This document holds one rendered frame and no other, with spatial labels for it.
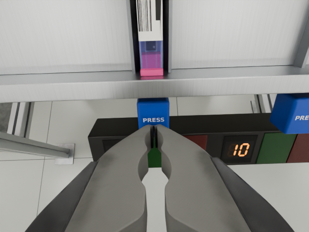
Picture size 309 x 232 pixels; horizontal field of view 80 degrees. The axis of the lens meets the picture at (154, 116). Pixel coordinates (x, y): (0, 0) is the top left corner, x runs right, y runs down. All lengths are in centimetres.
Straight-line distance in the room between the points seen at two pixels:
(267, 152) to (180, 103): 72
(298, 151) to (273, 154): 2
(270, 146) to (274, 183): 77
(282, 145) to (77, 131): 83
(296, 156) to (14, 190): 98
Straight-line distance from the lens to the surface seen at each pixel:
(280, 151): 21
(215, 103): 93
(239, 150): 19
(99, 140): 18
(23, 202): 101
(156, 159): 18
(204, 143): 18
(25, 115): 67
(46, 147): 76
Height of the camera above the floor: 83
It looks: 73 degrees down
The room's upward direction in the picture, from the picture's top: 2 degrees counter-clockwise
